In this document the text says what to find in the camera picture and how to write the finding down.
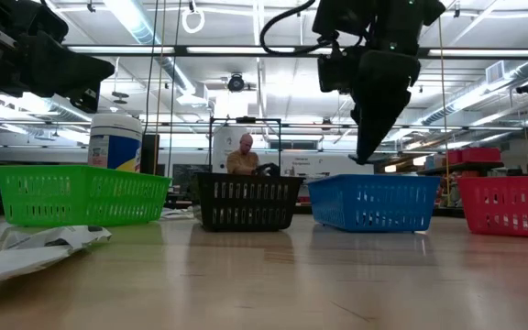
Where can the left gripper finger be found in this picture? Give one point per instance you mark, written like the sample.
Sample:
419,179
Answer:
62,69

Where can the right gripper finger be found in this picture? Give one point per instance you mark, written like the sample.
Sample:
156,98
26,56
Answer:
358,110
383,91

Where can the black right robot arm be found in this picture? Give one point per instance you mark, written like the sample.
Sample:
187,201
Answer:
429,11

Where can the blue plastic basket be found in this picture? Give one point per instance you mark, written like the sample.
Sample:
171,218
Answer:
374,179

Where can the white wipes canister blue label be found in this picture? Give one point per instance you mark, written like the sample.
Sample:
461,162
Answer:
115,142

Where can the red storage bin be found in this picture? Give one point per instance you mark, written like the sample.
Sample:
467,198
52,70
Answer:
453,157
480,155

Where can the green plastic basket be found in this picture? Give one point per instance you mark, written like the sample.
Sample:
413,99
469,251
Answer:
80,170

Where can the black handheld device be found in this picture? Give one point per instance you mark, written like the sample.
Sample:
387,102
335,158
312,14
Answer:
266,169

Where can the black overhead light bar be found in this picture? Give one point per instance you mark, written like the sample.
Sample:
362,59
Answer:
179,50

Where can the black upright panel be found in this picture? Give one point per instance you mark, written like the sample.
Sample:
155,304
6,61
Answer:
150,153

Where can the person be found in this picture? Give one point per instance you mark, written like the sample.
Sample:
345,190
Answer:
243,158

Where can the black plastic basket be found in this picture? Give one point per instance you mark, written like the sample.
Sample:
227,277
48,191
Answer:
245,178

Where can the white machine cabinet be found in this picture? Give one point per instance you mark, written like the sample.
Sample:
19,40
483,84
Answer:
220,146

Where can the black ceiling fixture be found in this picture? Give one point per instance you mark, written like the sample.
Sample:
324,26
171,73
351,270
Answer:
526,87

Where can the red plastic basket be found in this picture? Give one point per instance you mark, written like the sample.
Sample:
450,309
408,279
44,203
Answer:
507,182

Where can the long white packet dark end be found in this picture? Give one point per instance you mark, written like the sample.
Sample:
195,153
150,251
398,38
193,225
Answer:
39,243

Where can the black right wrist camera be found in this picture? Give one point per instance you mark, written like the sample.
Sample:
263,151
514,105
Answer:
337,69

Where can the silver air duct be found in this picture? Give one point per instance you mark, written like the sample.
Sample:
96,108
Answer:
498,82
154,46

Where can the black tube frame stand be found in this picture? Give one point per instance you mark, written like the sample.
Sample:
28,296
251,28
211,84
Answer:
245,120

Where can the black overhead camera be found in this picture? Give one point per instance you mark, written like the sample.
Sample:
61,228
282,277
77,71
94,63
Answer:
236,82

